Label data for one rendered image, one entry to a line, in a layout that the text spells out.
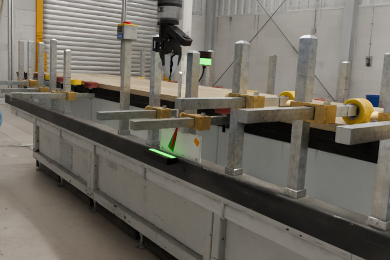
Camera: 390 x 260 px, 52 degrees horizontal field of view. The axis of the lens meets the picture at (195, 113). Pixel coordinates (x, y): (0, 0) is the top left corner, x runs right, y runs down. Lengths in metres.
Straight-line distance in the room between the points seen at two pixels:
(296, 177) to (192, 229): 0.92
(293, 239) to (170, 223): 1.00
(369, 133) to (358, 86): 8.24
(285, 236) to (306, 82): 0.46
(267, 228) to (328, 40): 8.31
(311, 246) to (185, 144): 0.58
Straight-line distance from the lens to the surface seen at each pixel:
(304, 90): 1.12
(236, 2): 11.38
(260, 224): 1.32
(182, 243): 2.07
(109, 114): 1.54
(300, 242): 1.23
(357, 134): 0.77
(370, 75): 8.93
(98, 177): 2.81
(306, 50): 1.12
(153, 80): 1.67
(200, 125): 1.42
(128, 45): 1.90
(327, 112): 1.08
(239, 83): 1.28
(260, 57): 10.55
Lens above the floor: 1.06
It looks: 7 degrees down
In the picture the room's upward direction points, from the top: 3 degrees clockwise
